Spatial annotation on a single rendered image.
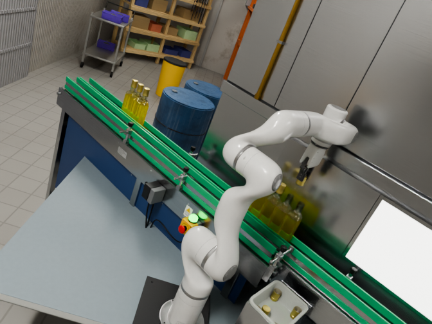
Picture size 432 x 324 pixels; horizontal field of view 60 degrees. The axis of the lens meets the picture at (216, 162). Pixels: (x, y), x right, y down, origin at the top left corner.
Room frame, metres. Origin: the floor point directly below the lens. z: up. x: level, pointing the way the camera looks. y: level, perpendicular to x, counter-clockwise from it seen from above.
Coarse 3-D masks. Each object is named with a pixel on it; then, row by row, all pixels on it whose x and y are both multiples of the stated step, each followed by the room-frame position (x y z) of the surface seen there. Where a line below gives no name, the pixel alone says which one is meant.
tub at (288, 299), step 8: (264, 288) 1.20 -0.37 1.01; (272, 288) 1.25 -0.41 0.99; (280, 288) 1.26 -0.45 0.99; (288, 288) 1.26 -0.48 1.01; (256, 296) 1.14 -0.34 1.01; (264, 296) 1.21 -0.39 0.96; (280, 296) 1.25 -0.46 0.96; (288, 296) 1.24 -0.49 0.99; (296, 296) 1.23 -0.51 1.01; (256, 304) 1.17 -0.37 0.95; (264, 304) 1.19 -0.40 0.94; (272, 304) 1.21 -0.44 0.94; (280, 304) 1.23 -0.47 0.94; (288, 304) 1.23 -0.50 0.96; (296, 304) 1.21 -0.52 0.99; (304, 304) 1.20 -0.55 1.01; (272, 312) 1.16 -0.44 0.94; (280, 312) 1.18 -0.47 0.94; (288, 312) 1.20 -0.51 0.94; (304, 312) 1.15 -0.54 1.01; (272, 320) 1.05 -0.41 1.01; (280, 320) 1.14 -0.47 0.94; (288, 320) 1.16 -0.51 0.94; (296, 320) 1.10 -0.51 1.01
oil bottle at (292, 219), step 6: (288, 216) 1.43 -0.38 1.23; (294, 216) 1.42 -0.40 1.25; (300, 216) 1.43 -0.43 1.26; (282, 222) 1.43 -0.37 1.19; (288, 222) 1.42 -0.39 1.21; (294, 222) 1.41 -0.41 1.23; (282, 228) 1.42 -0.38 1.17; (288, 228) 1.41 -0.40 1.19; (294, 228) 1.42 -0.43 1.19; (282, 234) 1.42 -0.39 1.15; (288, 234) 1.41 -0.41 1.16; (288, 240) 1.42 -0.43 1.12
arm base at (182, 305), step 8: (176, 296) 1.09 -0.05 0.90; (184, 296) 1.06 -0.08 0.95; (208, 296) 1.10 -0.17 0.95; (168, 304) 1.15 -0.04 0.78; (176, 304) 1.07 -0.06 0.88; (184, 304) 1.06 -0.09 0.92; (192, 304) 1.05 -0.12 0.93; (200, 304) 1.07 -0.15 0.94; (160, 312) 1.10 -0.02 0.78; (168, 312) 1.10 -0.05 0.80; (176, 312) 1.06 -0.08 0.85; (184, 312) 1.05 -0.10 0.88; (192, 312) 1.06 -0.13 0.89; (200, 312) 1.09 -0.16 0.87; (160, 320) 1.06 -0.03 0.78; (168, 320) 1.08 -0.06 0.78; (176, 320) 1.06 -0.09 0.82; (184, 320) 1.05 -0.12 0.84; (192, 320) 1.07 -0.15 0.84; (200, 320) 1.14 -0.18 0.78
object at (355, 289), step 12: (96, 84) 2.35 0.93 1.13; (108, 96) 2.26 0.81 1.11; (120, 108) 2.19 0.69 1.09; (156, 132) 1.99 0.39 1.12; (168, 144) 1.93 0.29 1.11; (204, 168) 1.77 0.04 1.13; (216, 180) 1.72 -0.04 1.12; (312, 252) 1.39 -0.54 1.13; (324, 264) 1.36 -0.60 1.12; (336, 276) 1.32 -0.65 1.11; (348, 288) 1.29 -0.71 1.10; (360, 288) 1.27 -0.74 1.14; (372, 300) 1.23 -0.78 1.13; (384, 312) 1.20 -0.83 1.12
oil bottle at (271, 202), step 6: (270, 198) 1.49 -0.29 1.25; (276, 198) 1.49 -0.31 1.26; (264, 204) 1.49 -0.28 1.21; (270, 204) 1.48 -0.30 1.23; (276, 204) 1.47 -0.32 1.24; (264, 210) 1.49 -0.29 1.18; (270, 210) 1.47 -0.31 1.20; (258, 216) 1.49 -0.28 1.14; (264, 216) 1.48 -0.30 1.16; (270, 216) 1.47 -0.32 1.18; (264, 222) 1.47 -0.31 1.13
